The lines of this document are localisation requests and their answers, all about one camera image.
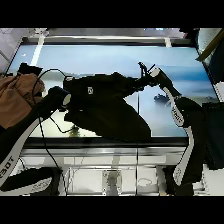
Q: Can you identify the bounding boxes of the black garment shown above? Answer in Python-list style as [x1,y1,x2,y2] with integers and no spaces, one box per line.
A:
[17,62,44,77]
[62,71,153,143]
[201,101,224,171]

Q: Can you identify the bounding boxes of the black cable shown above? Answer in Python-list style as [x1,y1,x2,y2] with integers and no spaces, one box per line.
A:
[31,67,74,197]

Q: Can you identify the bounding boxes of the brown garment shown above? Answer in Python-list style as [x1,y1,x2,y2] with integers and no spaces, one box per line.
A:
[0,72,46,130]

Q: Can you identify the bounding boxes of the silver frame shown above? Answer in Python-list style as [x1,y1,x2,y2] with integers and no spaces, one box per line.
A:
[0,146,224,197]

